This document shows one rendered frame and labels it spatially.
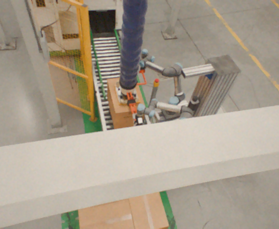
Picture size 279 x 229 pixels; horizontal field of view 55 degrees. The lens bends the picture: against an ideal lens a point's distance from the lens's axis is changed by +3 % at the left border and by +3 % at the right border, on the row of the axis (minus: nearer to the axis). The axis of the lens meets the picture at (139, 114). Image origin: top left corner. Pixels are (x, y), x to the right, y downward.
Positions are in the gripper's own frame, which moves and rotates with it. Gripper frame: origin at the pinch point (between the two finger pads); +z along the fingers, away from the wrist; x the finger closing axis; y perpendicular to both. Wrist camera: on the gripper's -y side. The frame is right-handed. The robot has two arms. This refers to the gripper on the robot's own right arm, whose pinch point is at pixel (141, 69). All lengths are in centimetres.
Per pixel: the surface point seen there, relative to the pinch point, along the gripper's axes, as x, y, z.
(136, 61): -22, 40, -54
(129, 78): -27, 40, -29
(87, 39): -70, -10, -48
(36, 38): -124, -2, -59
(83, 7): -70, -11, -87
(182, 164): -71, 231, -210
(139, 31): -23, 41, -93
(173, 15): 131, -218, 70
